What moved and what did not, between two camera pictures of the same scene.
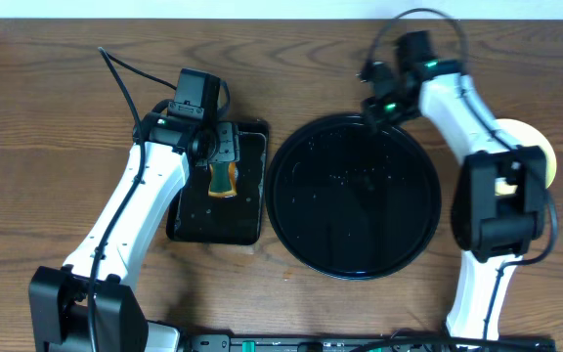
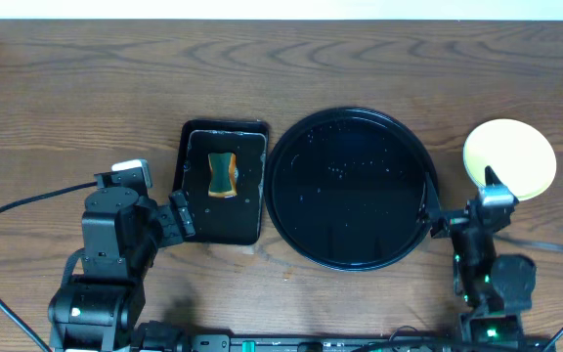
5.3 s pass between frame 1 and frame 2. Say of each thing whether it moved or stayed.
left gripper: moved
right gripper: moved
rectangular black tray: stayed
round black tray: stayed
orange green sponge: stayed
